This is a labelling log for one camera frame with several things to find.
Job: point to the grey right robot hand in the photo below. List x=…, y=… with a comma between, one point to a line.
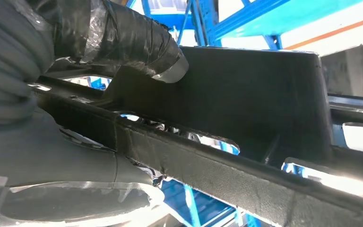
x=59, y=163

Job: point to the blue metal shelf rack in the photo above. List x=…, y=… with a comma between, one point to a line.
x=263, y=22

